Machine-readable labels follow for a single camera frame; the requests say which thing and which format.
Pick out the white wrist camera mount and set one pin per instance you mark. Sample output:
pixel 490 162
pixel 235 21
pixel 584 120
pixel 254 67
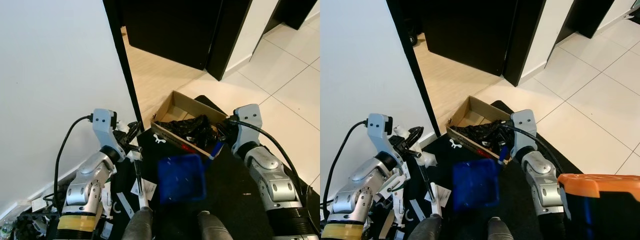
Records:
pixel 524 127
pixel 379 132
pixel 102 127
pixel 248 122

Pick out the black shoes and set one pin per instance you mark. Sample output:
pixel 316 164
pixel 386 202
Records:
pixel 482 132
pixel 192 130

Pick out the grey right robot leg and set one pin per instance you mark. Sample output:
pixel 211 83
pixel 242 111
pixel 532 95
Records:
pixel 500 230
pixel 212 227

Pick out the grey left robot leg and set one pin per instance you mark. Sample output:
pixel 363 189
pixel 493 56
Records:
pixel 137 225
pixel 425 229

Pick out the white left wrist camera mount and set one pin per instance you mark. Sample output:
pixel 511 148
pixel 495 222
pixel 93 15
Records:
pixel 379 132
pixel 102 127

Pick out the grey robot leg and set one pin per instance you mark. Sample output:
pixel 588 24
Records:
pixel 212 227
pixel 137 225
pixel 425 229
pixel 500 230

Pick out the brown cardboard box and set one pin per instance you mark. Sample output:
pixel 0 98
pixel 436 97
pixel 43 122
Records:
pixel 182 102
pixel 472 107

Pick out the black door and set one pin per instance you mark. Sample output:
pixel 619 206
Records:
pixel 465 30
pixel 170 30

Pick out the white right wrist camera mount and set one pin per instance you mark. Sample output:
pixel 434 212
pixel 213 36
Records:
pixel 248 122
pixel 524 127

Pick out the thin black door frame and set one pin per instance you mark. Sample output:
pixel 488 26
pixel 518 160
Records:
pixel 407 55
pixel 117 45

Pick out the thin black stick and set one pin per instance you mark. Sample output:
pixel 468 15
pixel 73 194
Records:
pixel 139 182
pixel 426 182

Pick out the black mat with white prints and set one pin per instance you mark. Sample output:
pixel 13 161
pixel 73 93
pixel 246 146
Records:
pixel 510 195

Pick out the dark doorway panel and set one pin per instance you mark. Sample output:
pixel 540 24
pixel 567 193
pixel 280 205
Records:
pixel 297 10
pixel 590 15

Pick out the orange and black object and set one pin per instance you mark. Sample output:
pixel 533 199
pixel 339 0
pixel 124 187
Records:
pixel 600 185

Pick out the wide black door jamb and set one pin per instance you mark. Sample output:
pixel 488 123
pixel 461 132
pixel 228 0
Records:
pixel 230 35
pixel 525 35

